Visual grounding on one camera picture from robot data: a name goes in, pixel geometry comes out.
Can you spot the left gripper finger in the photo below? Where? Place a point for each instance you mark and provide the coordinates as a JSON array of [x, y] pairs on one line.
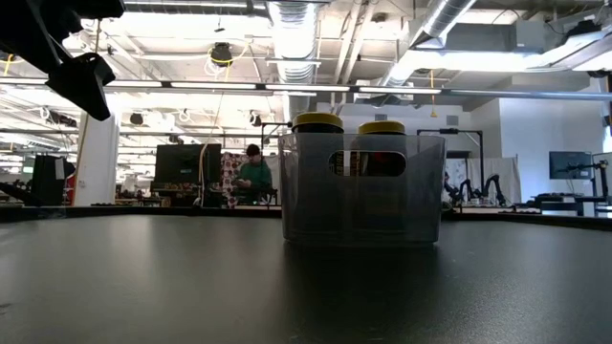
[[83, 83]]

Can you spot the yellow lid seasoning jar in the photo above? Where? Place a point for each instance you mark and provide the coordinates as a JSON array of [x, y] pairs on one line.
[[317, 122], [382, 127]]

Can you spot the dark monitor on arm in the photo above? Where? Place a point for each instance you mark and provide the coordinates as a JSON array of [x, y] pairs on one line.
[[569, 165]]

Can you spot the white pillar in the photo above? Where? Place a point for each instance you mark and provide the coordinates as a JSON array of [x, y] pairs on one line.
[[98, 162]]

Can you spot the black cabinet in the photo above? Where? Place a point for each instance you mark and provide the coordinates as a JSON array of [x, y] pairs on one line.
[[48, 181]]

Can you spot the black background monitor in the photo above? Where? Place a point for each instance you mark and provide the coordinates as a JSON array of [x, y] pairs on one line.
[[184, 165]]

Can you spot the red patterned panel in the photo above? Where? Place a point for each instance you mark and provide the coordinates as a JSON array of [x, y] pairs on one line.
[[229, 172]]

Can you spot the person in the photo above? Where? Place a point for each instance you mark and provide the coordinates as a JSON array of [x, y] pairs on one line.
[[255, 177]]

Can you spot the long overhead light bar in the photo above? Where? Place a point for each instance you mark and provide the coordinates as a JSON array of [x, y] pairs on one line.
[[306, 88]]

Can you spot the smoky translucent plastic bin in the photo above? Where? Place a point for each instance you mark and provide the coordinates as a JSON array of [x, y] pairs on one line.
[[311, 210]]

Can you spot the background black robot arms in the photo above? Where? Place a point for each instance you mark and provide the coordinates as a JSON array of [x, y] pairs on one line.
[[492, 184]]

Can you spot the white curtain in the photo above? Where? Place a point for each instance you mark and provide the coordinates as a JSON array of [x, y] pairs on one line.
[[507, 167]]

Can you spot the background desk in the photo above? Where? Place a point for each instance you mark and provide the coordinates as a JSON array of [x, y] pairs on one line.
[[559, 203]]

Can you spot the black diagonal frame strut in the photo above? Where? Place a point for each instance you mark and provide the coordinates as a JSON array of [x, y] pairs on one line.
[[19, 196]]

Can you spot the silver ventilation duct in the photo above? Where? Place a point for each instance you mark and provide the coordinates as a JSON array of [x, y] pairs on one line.
[[444, 19], [292, 48]]

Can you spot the black metal stand frame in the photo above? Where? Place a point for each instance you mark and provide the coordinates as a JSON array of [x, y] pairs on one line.
[[449, 130]]

